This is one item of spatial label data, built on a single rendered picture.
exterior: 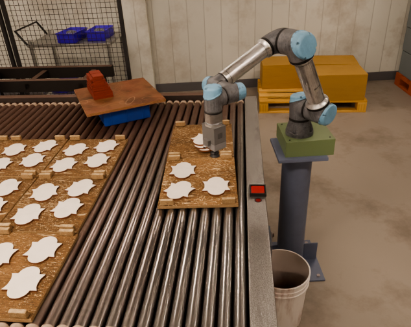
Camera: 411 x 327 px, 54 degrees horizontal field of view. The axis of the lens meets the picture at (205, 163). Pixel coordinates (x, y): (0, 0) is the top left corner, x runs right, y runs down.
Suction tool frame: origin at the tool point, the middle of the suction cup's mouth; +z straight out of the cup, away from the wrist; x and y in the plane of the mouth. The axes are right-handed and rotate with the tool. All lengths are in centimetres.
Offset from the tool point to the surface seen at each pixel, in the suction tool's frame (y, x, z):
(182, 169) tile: -21.8, -3.8, 15.7
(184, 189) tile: -6.9, -12.7, 15.7
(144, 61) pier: -351, 152, 62
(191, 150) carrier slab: -37.2, 12.2, 16.8
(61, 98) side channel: -165, -14, 16
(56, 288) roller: 11, -79, 19
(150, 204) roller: -10.0, -28.9, 18.5
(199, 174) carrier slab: -13.8, 0.9, 16.8
